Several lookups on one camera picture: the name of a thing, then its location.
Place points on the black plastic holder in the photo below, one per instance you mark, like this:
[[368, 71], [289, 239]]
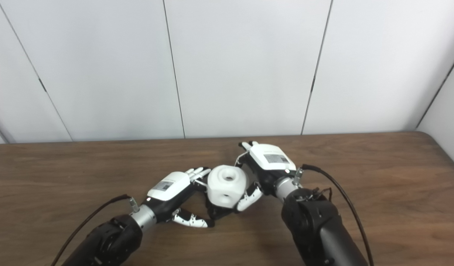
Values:
[[219, 213]]

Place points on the round white plastic piece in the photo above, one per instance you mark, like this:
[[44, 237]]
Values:
[[226, 190]]

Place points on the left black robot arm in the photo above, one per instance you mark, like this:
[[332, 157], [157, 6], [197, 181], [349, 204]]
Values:
[[108, 242]]

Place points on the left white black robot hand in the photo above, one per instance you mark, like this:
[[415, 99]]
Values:
[[167, 186]]

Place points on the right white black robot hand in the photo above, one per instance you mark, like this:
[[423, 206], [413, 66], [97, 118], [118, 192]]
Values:
[[271, 159]]

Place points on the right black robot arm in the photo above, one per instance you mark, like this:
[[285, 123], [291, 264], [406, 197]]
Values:
[[315, 225]]

